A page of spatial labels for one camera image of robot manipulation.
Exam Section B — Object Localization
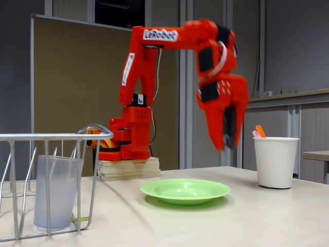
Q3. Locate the metal wire dish rack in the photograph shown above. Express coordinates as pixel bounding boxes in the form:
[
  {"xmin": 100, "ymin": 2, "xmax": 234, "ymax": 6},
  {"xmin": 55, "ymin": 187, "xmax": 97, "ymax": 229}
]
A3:
[{"xmin": 0, "ymin": 124, "xmax": 114, "ymax": 242}]

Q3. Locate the white servo cable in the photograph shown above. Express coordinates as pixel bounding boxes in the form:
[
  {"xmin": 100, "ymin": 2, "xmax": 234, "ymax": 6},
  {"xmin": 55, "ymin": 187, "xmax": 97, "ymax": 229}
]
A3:
[{"xmin": 210, "ymin": 40, "xmax": 229, "ymax": 78}]

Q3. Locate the grey side table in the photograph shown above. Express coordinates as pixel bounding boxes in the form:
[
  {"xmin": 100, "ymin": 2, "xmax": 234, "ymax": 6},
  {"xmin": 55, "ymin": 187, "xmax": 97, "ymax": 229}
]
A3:
[{"xmin": 302, "ymin": 150, "xmax": 329, "ymax": 185}]

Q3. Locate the grey low cabinet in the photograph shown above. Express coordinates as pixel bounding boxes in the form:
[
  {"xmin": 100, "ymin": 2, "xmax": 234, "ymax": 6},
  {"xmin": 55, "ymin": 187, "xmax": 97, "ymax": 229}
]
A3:
[{"xmin": 243, "ymin": 89, "xmax": 329, "ymax": 185}]

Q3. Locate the white paper cup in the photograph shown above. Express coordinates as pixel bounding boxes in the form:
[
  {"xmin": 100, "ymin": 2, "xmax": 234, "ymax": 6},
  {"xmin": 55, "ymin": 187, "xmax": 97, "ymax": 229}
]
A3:
[{"xmin": 253, "ymin": 137, "xmax": 300, "ymax": 189}]

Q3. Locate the wooden base block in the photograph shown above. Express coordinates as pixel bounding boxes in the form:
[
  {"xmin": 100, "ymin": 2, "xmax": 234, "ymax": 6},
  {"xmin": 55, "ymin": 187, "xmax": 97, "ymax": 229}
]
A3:
[{"xmin": 97, "ymin": 156, "xmax": 161, "ymax": 182}]

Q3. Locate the green plastic plate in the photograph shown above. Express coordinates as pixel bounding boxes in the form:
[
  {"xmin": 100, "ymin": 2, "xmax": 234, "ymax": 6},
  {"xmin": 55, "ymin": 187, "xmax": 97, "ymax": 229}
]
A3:
[{"xmin": 140, "ymin": 179, "xmax": 231, "ymax": 206}]

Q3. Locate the translucent grey plastic cup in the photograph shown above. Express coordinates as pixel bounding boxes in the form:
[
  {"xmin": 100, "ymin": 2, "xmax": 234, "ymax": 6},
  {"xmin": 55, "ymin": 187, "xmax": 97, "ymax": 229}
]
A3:
[{"xmin": 33, "ymin": 154, "xmax": 84, "ymax": 229}]

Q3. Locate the orange plastic clamp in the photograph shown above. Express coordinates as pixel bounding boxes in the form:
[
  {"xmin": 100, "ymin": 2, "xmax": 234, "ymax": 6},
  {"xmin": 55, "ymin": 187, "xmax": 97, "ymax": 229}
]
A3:
[{"xmin": 83, "ymin": 128, "xmax": 120, "ymax": 150}]

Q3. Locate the black power cable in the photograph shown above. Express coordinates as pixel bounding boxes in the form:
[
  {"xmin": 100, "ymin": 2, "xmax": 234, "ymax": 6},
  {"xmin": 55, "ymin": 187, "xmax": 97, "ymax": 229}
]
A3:
[{"xmin": 148, "ymin": 120, "xmax": 157, "ymax": 155}]

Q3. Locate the brown partition board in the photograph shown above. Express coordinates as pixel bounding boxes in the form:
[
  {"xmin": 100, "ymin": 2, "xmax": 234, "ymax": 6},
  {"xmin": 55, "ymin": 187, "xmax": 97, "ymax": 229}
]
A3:
[{"xmin": 30, "ymin": 14, "xmax": 180, "ymax": 180}]

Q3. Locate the grey leaning strip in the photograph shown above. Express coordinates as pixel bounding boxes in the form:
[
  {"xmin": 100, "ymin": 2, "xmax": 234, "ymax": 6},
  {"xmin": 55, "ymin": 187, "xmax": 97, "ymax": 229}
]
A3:
[{"xmin": 254, "ymin": 60, "xmax": 261, "ymax": 98}]

